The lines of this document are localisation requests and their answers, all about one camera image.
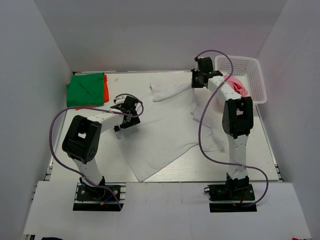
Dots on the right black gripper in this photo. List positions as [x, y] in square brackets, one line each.
[196, 79]

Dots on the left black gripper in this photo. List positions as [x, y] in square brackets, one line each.
[130, 121]

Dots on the white t shirt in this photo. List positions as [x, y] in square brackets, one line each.
[169, 126]

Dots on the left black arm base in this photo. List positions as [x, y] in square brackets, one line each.
[102, 200]

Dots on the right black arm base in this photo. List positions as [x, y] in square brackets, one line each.
[222, 201]

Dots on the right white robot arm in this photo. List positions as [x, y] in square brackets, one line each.
[237, 118]

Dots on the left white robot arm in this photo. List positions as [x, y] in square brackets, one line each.
[83, 136]

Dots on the orange folded t shirt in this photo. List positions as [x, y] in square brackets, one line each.
[106, 90]

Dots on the pink t shirt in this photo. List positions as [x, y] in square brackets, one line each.
[237, 85]

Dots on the green folded t shirt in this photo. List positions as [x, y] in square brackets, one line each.
[71, 87]

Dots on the white plastic basket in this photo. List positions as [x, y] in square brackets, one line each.
[248, 71]

